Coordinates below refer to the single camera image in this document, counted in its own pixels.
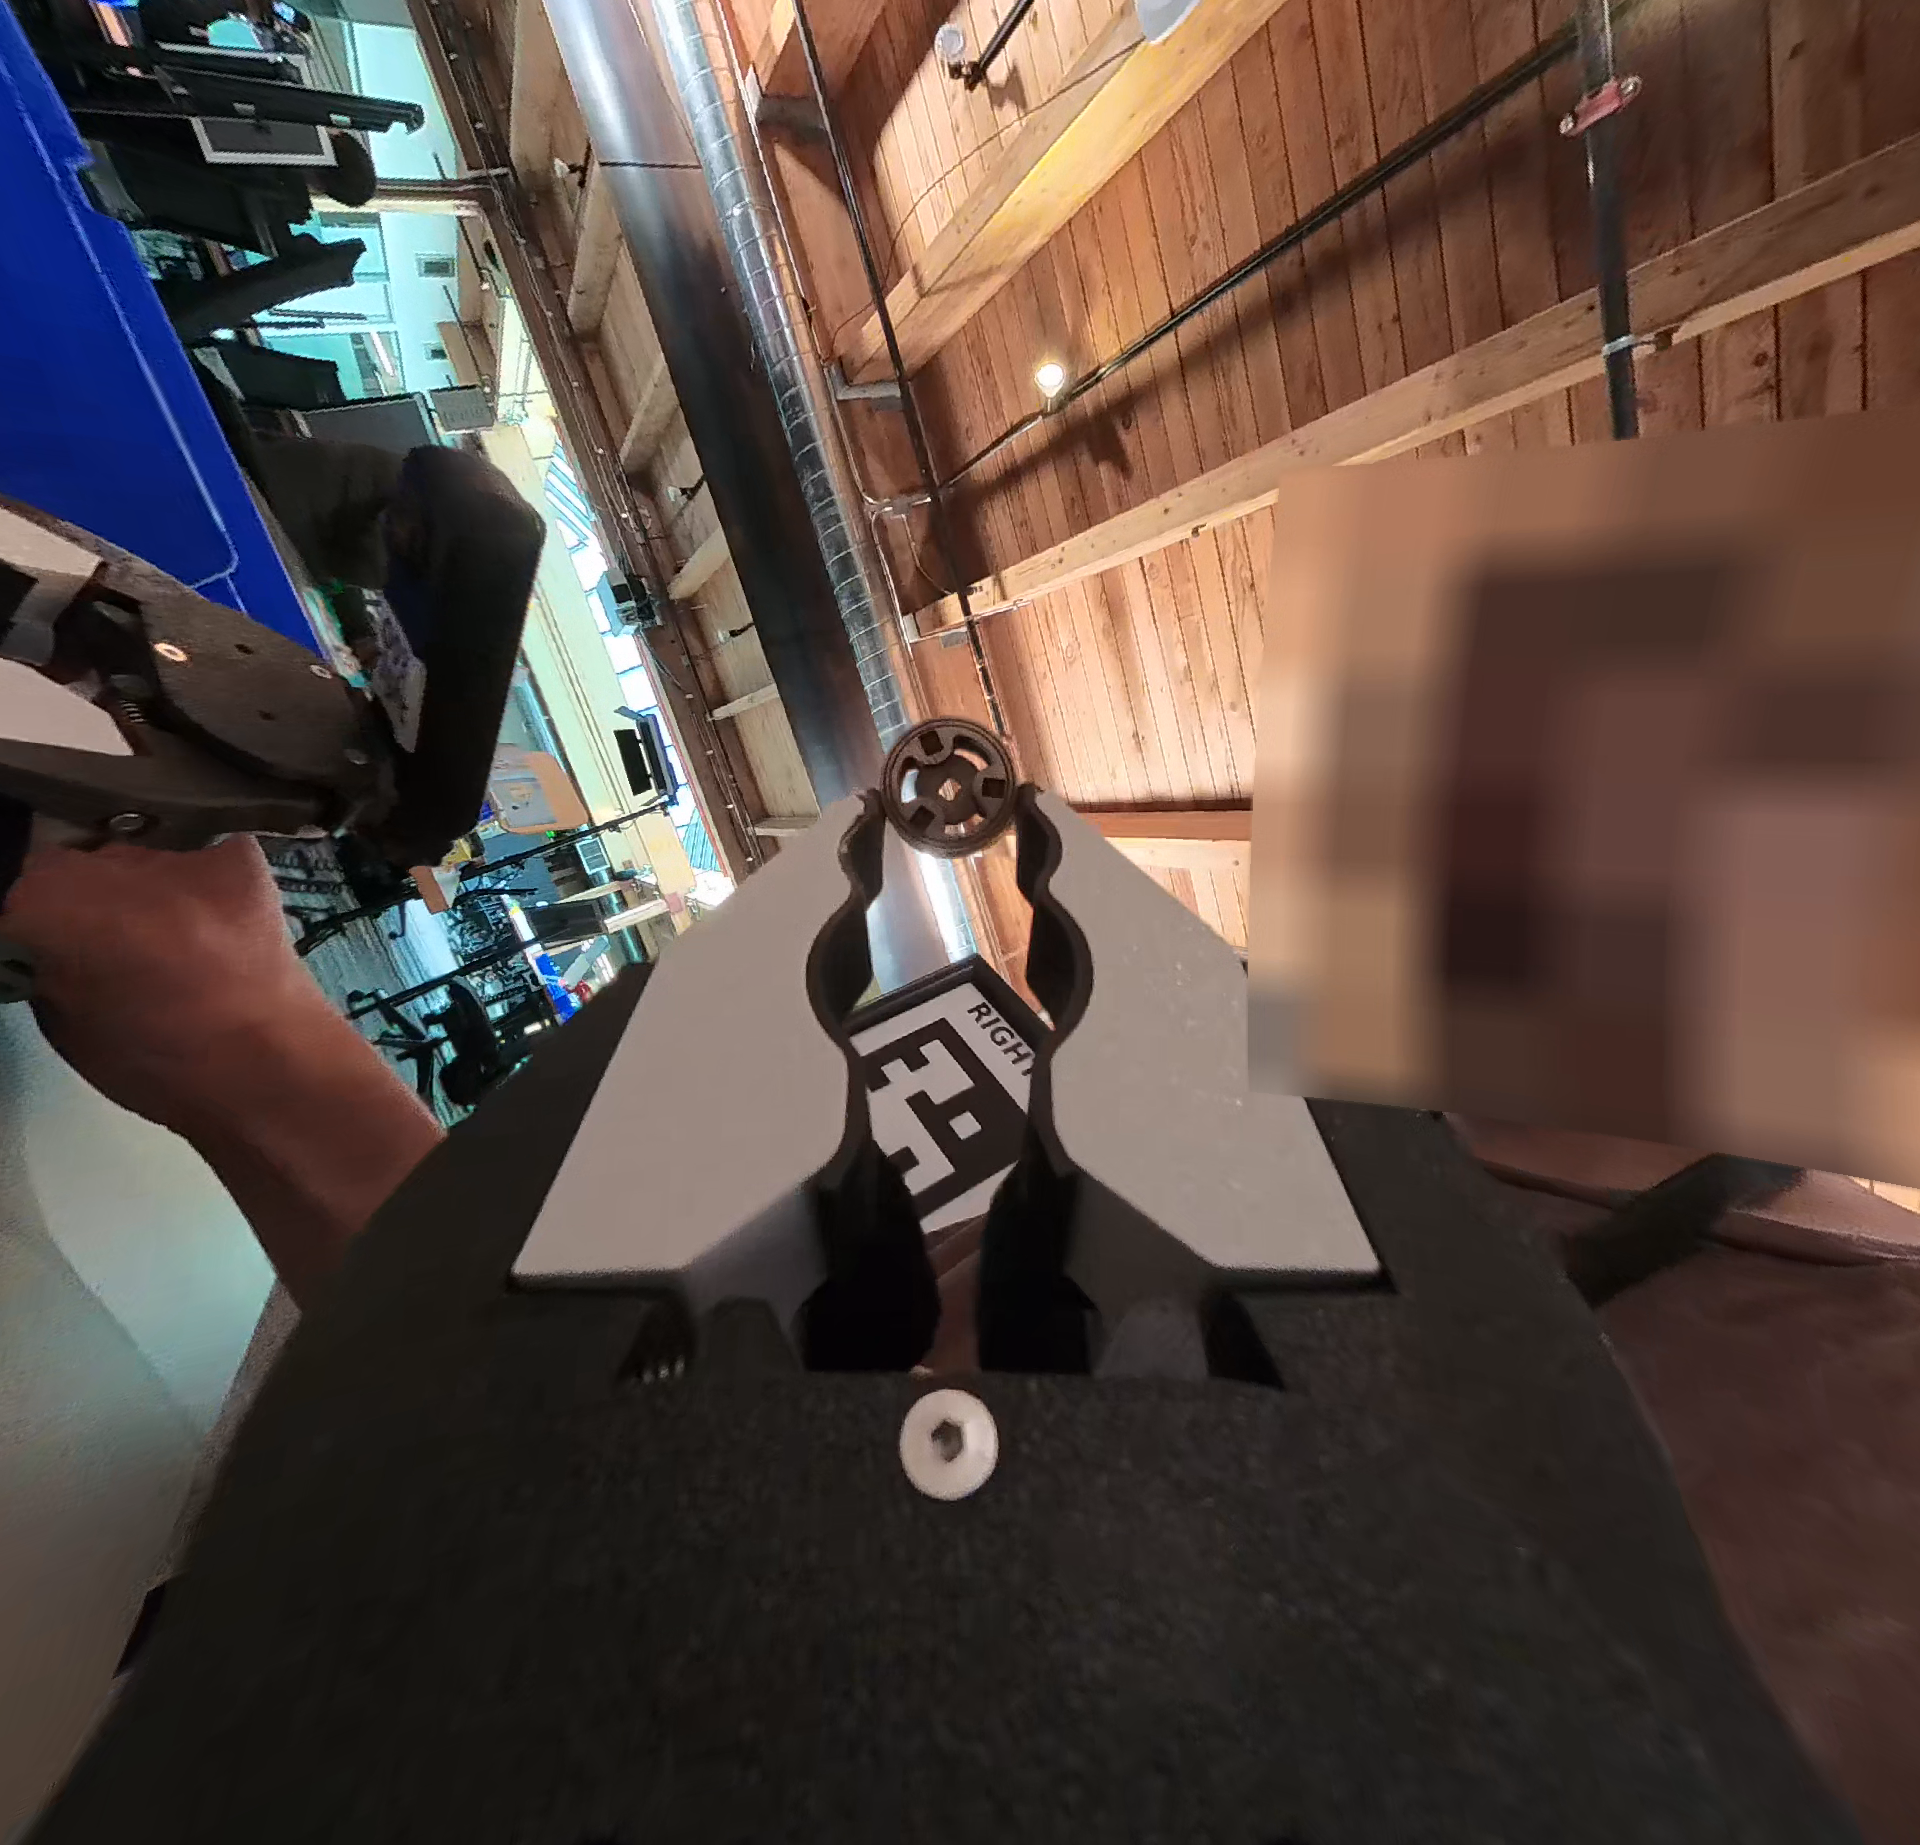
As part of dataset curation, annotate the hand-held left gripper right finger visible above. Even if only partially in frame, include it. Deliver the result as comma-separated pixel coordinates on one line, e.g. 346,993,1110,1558
979,784,1383,1376

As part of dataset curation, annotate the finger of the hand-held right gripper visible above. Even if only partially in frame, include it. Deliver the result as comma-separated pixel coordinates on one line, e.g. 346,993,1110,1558
0,501,109,662
0,662,141,770

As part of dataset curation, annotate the person's right hand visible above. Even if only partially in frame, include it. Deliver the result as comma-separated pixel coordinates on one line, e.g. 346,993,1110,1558
0,827,302,1126

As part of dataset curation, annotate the silver spiral duct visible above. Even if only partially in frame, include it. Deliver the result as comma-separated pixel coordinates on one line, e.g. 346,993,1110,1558
637,0,979,976

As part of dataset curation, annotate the person's brown clothing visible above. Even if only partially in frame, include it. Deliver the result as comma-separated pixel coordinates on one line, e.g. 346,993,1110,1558
1441,1111,1920,1845

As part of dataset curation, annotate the wooden wheel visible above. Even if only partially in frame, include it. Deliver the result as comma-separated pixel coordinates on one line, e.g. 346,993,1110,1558
878,714,1021,861

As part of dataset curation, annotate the blue plastic bin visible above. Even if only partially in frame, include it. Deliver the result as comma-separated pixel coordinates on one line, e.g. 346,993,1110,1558
0,0,330,662

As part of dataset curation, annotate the black conduit pipe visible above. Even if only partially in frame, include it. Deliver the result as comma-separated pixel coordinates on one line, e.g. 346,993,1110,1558
1564,0,1653,443

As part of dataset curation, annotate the black strap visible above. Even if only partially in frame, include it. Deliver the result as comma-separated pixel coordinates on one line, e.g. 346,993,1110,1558
1560,1152,1806,1307

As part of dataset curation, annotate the person's right forearm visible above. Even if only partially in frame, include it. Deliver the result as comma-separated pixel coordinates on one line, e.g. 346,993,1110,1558
91,1005,453,1299

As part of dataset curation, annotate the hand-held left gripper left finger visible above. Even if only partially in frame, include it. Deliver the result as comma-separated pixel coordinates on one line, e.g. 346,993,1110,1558
511,788,944,1375

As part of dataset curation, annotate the black white marker card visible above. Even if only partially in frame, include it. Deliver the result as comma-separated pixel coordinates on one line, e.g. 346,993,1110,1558
844,956,1056,1234

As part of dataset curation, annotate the black office chair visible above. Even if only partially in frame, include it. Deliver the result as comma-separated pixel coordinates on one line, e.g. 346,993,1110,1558
348,975,531,1115

